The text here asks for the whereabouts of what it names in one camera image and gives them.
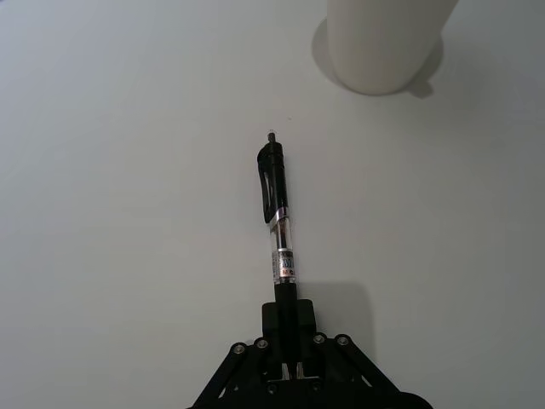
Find black clear retractable pen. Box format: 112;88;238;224
255;132;301;364

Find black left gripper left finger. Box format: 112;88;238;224
186;301;279;409

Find cream vacuum bottle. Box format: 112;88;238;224
325;0;459;96

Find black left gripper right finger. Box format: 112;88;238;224
296;299;432;409

